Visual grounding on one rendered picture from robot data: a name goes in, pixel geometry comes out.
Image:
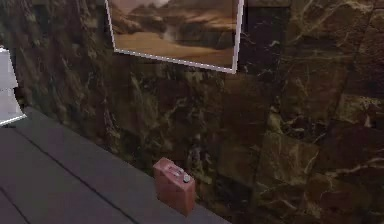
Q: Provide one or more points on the framed brown landscape picture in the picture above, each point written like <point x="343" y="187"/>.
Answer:
<point x="173" y="33"/>

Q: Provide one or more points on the red fuel canister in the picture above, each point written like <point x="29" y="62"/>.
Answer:
<point x="174" y="186"/>

